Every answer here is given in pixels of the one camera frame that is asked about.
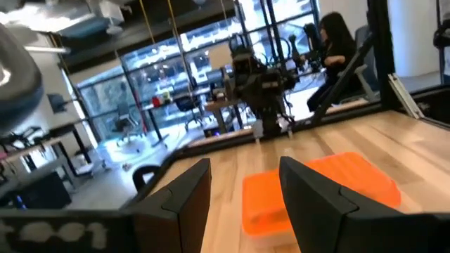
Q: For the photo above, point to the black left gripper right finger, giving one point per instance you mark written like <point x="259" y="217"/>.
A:
<point x="323" y="225"/>

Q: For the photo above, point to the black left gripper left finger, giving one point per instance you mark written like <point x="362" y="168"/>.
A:
<point x="183" y="218"/>

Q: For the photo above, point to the clear box with orange lid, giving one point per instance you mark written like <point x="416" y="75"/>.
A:
<point x="369" y="182"/>

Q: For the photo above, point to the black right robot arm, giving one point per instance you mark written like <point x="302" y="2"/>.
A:
<point x="263" y="88"/>

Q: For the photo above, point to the black floor box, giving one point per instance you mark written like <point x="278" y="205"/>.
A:
<point x="45" y="191"/>

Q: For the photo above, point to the black office chair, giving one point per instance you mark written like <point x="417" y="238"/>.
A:
<point x="123" y="116"/>
<point x="186" y="103"/>

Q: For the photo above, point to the grey office chair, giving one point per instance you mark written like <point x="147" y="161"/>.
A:
<point x="365" y="81"/>

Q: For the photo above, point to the silver aluminium bar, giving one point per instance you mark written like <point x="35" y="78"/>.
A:
<point x="406" y="96"/>

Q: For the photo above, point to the wooden background table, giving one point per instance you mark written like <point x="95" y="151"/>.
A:
<point x="35" y="145"/>

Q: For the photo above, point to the person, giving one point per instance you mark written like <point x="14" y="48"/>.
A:
<point x="337" y="52"/>

